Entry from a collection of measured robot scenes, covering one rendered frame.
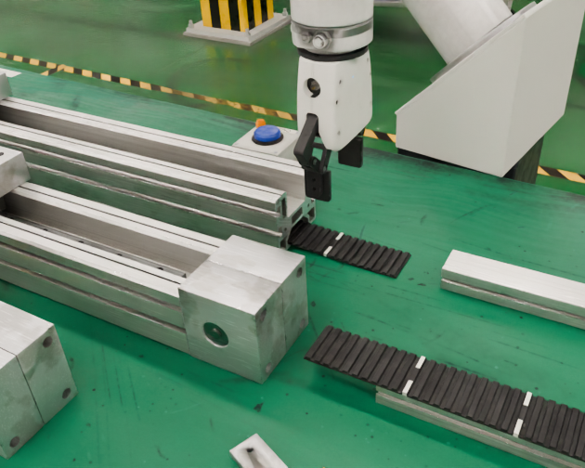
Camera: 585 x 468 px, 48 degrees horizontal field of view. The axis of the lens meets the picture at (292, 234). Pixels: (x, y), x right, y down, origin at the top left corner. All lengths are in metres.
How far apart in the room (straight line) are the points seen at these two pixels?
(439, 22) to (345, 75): 0.40
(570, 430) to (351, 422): 0.19
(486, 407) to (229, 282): 0.26
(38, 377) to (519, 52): 0.69
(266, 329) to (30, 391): 0.23
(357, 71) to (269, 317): 0.27
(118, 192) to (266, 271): 0.36
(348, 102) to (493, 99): 0.31
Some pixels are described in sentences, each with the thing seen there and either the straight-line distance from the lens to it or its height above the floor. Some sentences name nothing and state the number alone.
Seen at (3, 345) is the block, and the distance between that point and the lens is 0.65.
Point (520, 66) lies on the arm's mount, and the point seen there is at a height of 0.95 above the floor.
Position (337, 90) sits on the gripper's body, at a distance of 0.69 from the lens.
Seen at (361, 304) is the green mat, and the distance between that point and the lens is 0.76.
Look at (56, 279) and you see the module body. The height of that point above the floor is 0.82.
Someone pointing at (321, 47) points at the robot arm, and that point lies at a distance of 0.67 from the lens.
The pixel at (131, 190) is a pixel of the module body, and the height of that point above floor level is 0.82.
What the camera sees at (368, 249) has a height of 0.78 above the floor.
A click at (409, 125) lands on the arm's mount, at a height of 0.82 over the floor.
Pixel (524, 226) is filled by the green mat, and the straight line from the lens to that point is 0.91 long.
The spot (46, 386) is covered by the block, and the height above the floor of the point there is 0.82.
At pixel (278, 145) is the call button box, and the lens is 0.96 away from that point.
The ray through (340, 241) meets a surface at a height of 0.78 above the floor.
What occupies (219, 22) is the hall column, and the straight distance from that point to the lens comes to 4.14.
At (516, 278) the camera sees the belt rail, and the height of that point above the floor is 0.81.
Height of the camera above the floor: 1.28
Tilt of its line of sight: 35 degrees down
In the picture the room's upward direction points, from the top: 4 degrees counter-clockwise
